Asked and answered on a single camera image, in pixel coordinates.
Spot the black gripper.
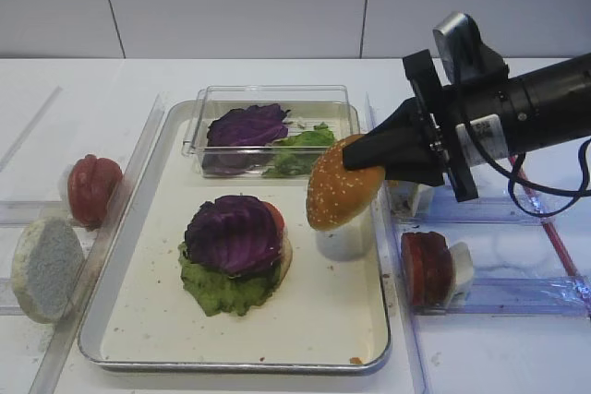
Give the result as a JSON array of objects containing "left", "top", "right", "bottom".
[{"left": 343, "top": 50, "right": 477, "bottom": 202}]

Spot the clear rail of tray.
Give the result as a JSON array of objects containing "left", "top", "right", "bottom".
[
  {"left": 365, "top": 91, "right": 435, "bottom": 394},
  {"left": 29, "top": 96, "right": 165, "bottom": 393}
]

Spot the sesame top bun front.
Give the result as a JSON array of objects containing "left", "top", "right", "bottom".
[{"left": 306, "top": 134, "right": 385, "bottom": 232}]

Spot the clear rail right of tray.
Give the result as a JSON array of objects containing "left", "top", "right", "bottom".
[{"left": 365, "top": 91, "right": 435, "bottom": 394}]

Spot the green lettuce on stack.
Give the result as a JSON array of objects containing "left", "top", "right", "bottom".
[{"left": 178, "top": 243, "right": 282, "bottom": 316}]

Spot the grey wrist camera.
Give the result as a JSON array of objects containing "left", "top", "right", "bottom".
[{"left": 433, "top": 12, "right": 509, "bottom": 85}]

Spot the clear holder lower right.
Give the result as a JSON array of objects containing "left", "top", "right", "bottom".
[{"left": 413, "top": 277, "right": 590, "bottom": 316}]

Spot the red plastic rail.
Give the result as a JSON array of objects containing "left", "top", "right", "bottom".
[{"left": 507, "top": 153, "right": 591, "bottom": 321}]

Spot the white foam block upper right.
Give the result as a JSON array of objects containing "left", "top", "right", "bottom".
[{"left": 386, "top": 180, "right": 435, "bottom": 218}]

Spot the clear holder upper left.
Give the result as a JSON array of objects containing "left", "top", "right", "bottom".
[{"left": 1, "top": 200, "right": 71, "bottom": 227}]

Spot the clear holder upper right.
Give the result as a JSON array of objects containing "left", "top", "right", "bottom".
[{"left": 413, "top": 196, "right": 590, "bottom": 225}]

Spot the metal baking tray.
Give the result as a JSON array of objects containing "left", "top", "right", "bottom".
[{"left": 78, "top": 101, "right": 391, "bottom": 375}]

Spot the clear plastic container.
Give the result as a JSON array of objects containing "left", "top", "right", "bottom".
[{"left": 182, "top": 85, "right": 359, "bottom": 179}]

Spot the red tomato slices left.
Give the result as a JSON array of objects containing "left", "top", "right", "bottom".
[{"left": 66, "top": 154, "right": 123, "bottom": 230}]

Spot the clear rail far left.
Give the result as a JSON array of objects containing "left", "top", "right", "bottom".
[{"left": 0, "top": 86, "right": 63, "bottom": 171}]

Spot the tomato slice on stack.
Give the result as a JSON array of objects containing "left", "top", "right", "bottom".
[{"left": 263, "top": 201, "right": 285, "bottom": 240}]

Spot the clear rail left of tray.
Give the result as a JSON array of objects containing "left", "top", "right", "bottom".
[{"left": 29, "top": 96, "right": 165, "bottom": 393}]

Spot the bun half left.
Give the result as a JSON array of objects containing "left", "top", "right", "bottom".
[{"left": 10, "top": 217, "right": 84, "bottom": 324}]

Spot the black cable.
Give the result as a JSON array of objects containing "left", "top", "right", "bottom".
[{"left": 452, "top": 66, "right": 591, "bottom": 219}]

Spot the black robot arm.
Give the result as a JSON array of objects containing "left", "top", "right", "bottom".
[{"left": 343, "top": 50, "right": 590, "bottom": 202}]

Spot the clear holder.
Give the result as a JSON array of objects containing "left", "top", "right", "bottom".
[
  {"left": 413, "top": 196, "right": 590, "bottom": 225},
  {"left": 413, "top": 277, "right": 590, "bottom": 316},
  {"left": 1, "top": 200, "right": 71, "bottom": 227}
]

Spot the purple cabbage leaf on stack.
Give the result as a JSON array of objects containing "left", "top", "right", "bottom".
[{"left": 184, "top": 195, "right": 281, "bottom": 277}]

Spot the white cheese block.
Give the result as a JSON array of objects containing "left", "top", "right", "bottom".
[{"left": 445, "top": 242, "right": 475, "bottom": 306}]

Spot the red meat slices right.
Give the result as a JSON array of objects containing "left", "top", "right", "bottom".
[{"left": 401, "top": 232, "right": 454, "bottom": 307}]

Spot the bottom bun on tray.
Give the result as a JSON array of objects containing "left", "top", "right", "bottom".
[{"left": 268, "top": 228, "right": 293, "bottom": 282}]

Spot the purple cabbage leaf in container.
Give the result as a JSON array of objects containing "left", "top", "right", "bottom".
[{"left": 207, "top": 103, "right": 288, "bottom": 147}]

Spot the green lettuce in container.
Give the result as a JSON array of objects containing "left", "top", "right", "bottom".
[{"left": 262, "top": 122, "right": 335, "bottom": 178}]

